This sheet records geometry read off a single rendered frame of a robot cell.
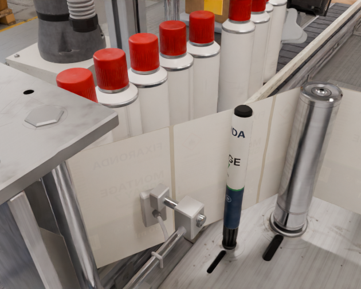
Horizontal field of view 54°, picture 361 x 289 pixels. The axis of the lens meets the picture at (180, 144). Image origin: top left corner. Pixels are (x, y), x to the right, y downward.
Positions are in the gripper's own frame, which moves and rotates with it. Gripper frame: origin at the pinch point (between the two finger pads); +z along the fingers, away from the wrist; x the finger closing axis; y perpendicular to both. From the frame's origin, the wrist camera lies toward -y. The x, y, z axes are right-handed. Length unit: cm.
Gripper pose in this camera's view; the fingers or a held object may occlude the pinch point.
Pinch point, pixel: (273, 48)
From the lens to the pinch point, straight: 79.1
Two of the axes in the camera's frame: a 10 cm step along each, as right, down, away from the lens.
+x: 5.1, -0.4, 8.6
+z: -2.8, 9.4, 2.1
